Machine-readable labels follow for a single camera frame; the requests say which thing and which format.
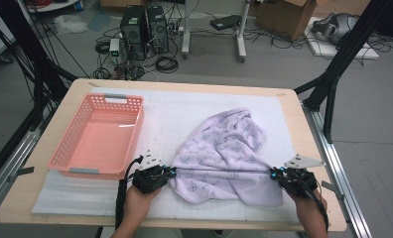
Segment clear plastic bag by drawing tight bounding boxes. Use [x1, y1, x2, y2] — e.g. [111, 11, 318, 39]
[54, 13, 88, 36]

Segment blue sheet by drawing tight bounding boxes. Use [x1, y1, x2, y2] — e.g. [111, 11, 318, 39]
[86, 9, 113, 33]

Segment black computer tower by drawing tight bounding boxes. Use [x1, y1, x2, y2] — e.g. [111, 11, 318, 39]
[146, 5, 170, 55]
[119, 4, 149, 61]

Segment right hand-held gripper cable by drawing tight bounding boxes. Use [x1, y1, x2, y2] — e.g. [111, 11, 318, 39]
[296, 178, 329, 232]

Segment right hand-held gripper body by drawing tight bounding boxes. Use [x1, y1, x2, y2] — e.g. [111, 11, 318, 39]
[279, 153, 327, 199]

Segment black flat device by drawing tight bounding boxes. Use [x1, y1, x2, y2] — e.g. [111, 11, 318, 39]
[209, 14, 242, 32]

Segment lavender cat print cloth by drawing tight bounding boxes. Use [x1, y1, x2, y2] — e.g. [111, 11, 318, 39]
[168, 107, 285, 207]

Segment black cable coil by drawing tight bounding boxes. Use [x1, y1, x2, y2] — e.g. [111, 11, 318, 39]
[155, 56, 180, 73]

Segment cardboard box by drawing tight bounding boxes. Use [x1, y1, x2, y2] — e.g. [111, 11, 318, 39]
[255, 0, 318, 42]

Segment grey and black device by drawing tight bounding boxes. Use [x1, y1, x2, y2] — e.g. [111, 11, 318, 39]
[312, 12, 359, 46]

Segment white metal stand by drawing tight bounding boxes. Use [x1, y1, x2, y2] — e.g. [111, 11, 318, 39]
[181, 0, 252, 63]

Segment person's left hand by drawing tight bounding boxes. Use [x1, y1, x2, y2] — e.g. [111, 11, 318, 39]
[123, 183, 163, 220]

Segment hand-held gripper cable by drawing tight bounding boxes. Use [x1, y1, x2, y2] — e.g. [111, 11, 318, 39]
[114, 155, 144, 231]
[296, 178, 329, 232]

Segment person's right hand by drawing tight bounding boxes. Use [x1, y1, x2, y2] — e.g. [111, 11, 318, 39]
[288, 190, 328, 223]

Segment white power adapter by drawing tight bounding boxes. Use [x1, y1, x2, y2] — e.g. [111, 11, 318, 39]
[108, 38, 121, 63]

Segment black frame post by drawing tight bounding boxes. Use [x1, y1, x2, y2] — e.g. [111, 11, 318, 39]
[293, 0, 393, 144]
[0, 0, 78, 130]

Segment white grid mat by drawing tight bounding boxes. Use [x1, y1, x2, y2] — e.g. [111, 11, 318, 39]
[31, 86, 305, 223]

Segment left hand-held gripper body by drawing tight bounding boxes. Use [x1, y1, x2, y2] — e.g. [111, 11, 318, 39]
[130, 149, 172, 195]

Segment left hand-held gripper cable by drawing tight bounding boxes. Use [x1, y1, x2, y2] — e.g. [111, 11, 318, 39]
[114, 155, 144, 231]

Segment white round table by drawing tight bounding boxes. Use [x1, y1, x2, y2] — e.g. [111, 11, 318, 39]
[25, 0, 83, 14]

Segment pink plastic basket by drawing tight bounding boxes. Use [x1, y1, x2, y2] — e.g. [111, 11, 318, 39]
[48, 92, 145, 181]

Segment grey table bracket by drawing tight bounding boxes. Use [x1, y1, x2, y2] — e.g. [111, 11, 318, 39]
[321, 179, 345, 201]
[6, 166, 35, 182]

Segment white board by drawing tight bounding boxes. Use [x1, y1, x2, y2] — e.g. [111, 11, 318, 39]
[304, 16, 380, 60]

